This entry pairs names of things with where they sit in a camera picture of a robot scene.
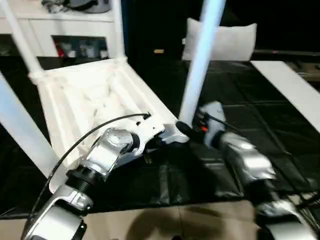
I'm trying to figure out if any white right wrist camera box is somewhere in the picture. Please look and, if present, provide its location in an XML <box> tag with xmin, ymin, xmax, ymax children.
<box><xmin>199</xmin><ymin>100</ymin><xmax>228</xmax><ymax>149</ymax></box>

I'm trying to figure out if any grey helmet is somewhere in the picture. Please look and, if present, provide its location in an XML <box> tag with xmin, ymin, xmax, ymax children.
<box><xmin>66</xmin><ymin>0</ymin><xmax>113</xmax><ymax>14</ymax></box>

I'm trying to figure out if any white plastic table top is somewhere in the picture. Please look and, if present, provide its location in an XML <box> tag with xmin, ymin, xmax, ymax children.
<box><xmin>28</xmin><ymin>58</ymin><xmax>191</xmax><ymax>195</ymax></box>

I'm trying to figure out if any grey cushion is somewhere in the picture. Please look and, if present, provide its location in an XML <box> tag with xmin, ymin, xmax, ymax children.
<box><xmin>181</xmin><ymin>17</ymin><xmax>258</xmax><ymax>62</ymax></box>

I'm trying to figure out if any white flat panel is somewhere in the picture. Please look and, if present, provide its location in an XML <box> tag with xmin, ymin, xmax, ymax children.
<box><xmin>250</xmin><ymin>60</ymin><xmax>320</xmax><ymax>126</ymax></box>

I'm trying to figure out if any black cabinet with gold label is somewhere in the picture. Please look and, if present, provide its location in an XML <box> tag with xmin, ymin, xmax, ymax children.
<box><xmin>121</xmin><ymin>0</ymin><xmax>201</xmax><ymax>63</ymax></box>

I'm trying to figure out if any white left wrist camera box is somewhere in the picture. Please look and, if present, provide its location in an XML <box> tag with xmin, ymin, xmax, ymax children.
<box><xmin>129</xmin><ymin>115</ymin><xmax>166</xmax><ymax>156</ymax></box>

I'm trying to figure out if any black quilted mat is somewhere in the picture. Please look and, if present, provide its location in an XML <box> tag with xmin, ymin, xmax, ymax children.
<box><xmin>0</xmin><ymin>55</ymin><xmax>320</xmax><ymax>214</ymax></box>

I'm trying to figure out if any white sideboard with glass doors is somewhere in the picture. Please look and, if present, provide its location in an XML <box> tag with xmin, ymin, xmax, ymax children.
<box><xmin>0</xmin><ymin>1</ymin><xmax>125</xmax><ymax>60</ymax></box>

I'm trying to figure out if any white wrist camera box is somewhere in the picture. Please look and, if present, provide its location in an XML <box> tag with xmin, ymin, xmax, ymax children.
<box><xmin>199</xmin><ymin>100</ymin><xmax>228</xmax><ymax>149</ymax></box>
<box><xmin>129</xmin><ymin>115</ymin><xmax>166</xmax><ymax>156</ymax></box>

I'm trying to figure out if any black bar with red mark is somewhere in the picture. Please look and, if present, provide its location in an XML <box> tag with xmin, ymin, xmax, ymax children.
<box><xmin>254</xmin><ymin>49</ymin><xmax>320</xmax><ymax>56</ymax></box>

